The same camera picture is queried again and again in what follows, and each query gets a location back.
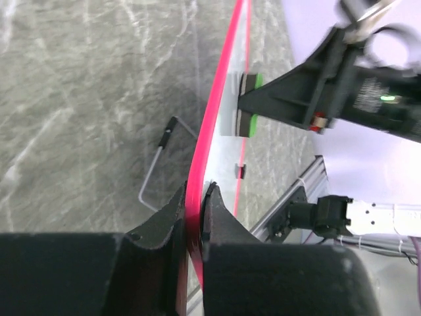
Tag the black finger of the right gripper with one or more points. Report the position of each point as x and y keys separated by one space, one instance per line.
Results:
x=295 y=97

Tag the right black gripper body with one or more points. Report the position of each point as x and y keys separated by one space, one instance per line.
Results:
x=380 y=97

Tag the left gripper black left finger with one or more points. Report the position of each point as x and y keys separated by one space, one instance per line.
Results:
x=141 y=272

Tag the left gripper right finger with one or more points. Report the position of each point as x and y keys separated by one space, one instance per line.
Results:
x=333 y=281

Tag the green whiteboard eraser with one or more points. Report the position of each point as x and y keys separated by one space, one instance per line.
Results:
x=246 y=120

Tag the pink-framed whiteboard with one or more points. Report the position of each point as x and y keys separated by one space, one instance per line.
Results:
x=223 y=131

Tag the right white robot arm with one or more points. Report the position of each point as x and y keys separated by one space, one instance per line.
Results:
x=341 y=215

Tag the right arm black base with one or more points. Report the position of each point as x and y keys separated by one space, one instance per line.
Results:
x=295 y=213

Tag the right black whiteboard foot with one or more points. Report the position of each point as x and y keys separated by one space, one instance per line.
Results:
x=240 y=171

